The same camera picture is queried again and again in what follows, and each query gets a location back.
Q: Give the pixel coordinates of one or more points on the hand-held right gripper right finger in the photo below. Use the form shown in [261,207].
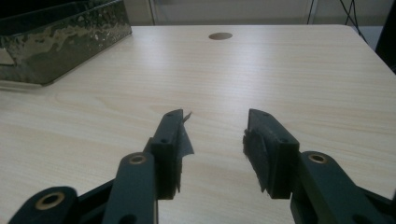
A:
[274,155]

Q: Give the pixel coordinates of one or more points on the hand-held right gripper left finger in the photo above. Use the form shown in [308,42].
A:
[166,149]

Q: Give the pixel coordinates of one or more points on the brown round table grommet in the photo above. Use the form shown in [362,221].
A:
[220,36]

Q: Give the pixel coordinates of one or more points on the clear plastic container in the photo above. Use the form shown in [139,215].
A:
[56,40]

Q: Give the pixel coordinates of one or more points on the dark stand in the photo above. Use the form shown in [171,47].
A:
[387,34]

